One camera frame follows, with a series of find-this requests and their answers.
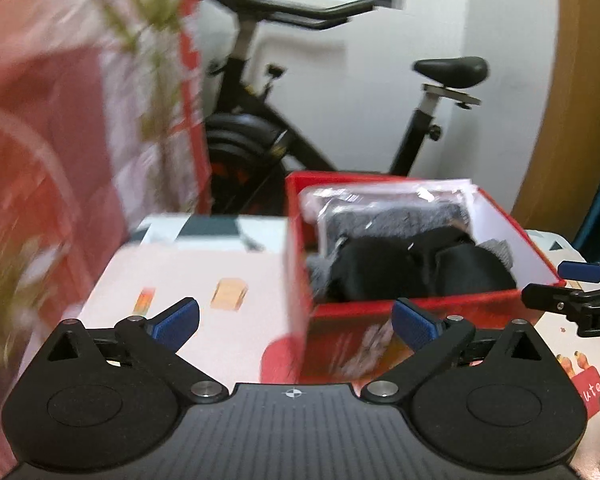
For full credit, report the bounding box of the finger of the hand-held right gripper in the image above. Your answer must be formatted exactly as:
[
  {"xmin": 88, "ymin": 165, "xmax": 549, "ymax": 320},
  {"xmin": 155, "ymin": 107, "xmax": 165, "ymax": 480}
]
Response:
[
  {"xmin": 557, "ymin": 261, "xmax": 600, "ymax": 283},
  {"xmin": 522, "ymin": 282, "xmax": 588, "ymax": 313}
]

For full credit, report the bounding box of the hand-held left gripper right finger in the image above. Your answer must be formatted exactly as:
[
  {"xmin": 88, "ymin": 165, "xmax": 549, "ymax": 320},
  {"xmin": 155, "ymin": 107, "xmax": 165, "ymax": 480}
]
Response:
[{"xmin": 362, "ymin": 299, "xmax": 556, "ymax": 406}]

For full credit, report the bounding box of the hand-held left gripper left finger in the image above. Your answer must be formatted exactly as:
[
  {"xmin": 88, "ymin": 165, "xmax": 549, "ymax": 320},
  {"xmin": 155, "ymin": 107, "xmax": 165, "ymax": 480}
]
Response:
[{"xmin": 44, "ymin": 297, "xmax": 229, "ymax": 405}]

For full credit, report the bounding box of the black cloth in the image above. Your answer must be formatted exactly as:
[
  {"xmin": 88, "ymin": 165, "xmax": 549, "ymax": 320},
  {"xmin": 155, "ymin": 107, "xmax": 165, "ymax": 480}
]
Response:
[{"xmin": 330, "ymin": 227, "xmax": 518, "ymax": 303}]

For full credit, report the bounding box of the grey knitted sock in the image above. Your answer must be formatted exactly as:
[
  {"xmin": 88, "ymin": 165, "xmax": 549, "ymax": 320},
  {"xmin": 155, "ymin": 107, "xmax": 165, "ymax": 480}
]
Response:
[{"xmin": 475, "ymin": 237, "xmax": 513, "ymax": 268}]

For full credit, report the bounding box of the red cardboard box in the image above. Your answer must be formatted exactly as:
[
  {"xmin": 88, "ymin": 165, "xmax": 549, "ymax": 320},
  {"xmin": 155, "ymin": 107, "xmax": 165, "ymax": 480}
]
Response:
[{"xmin": 260, "ymin": 171, "xmax": 568, "ymax": 385}]

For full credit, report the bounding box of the printed white table mat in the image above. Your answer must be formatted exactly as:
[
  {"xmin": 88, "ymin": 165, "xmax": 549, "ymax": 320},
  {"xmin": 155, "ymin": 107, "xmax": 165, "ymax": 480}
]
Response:
[{"xmin": 87, "ymin": 212, "xmax": 600, "ymax": 480}]

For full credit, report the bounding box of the grey fuzzy cloth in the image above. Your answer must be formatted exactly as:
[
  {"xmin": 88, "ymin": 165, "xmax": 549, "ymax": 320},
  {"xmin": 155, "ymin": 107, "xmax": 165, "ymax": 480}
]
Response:
[
  {"xmin": 306, "ymin": 254, "xmax": 341, "ymax": 302},
  {"xmin": 325, "ymin": 202, "xmax": 468, "ymax": 251}
]

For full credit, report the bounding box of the clear plastic bag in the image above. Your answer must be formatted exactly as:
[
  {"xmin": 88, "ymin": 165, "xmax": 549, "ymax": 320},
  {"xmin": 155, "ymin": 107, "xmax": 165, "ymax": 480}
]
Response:
[{"xmin": 300, "ymin": 180, "xmax": 478, "ymax": 253}]

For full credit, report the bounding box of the black exercise bike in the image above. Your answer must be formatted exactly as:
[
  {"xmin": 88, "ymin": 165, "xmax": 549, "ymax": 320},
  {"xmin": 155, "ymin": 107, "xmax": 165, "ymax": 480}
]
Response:
[{"xmin": 202, "ymin": 0, "xmax": 488, "ymax": 211}]

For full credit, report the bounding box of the wooden door frame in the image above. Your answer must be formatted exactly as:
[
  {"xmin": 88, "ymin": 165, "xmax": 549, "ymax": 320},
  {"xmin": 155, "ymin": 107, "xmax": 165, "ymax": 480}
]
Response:
[{"xmin": 510, "ymin": 0, "xmax": 600, "ymax": 241}]

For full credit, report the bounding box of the pink printed wall cloth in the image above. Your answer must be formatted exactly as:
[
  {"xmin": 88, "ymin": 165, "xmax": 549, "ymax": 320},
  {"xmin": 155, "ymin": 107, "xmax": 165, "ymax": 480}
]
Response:
[{"xmin": 0, "ymin": 0, "xmax": 213, "ymax": 461}]

